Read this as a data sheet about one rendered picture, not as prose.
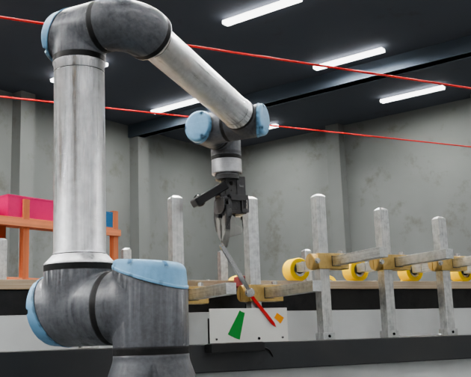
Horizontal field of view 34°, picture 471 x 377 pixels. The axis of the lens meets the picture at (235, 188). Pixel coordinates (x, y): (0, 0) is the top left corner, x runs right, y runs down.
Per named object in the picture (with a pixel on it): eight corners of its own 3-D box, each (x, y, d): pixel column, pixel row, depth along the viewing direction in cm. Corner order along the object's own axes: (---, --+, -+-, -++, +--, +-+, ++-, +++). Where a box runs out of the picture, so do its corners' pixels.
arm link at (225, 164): (219, 155, 224) (205, 163, 232) (220, 172, 223) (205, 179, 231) (247, 158, 228) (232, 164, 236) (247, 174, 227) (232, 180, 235)
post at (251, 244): (263, 354, 230) (257, 196, 239) (253, 355, 228) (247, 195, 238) (258, 354, 233) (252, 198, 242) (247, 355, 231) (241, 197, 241)
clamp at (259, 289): (283, 301, 235) (282, 284, 236) (244, 301, 229) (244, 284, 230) (274, 302, 240) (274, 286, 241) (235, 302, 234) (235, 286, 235)
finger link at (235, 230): (244, 246, 223) (243, 215, 225) (226, 246, 221) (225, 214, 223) (239, 247, 226) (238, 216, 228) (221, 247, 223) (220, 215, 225)
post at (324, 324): (333, 344, 241) (324, 193, 251) (324, 345, 240) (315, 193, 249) (327, 345, 244) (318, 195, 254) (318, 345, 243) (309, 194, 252)
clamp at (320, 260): (350, 268, 248) (349, 253, 249) (315, 268, 242) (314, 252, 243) (339, 270, 253) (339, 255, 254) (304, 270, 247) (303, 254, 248)
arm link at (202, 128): (216, 105, 213) (237, 115, 224) (180, 111, 218) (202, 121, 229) (217, 138, 211) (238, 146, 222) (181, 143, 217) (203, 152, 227)
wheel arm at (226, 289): (237, 297, 201) (236, 280, 202) (225, 297, 200) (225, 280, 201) (173, 306, 239) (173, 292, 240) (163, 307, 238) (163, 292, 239)
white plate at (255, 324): (288, 341, 233) (287, 307, 235) (210, 343, 222) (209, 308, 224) (288, 341, 234) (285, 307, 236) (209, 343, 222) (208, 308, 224)
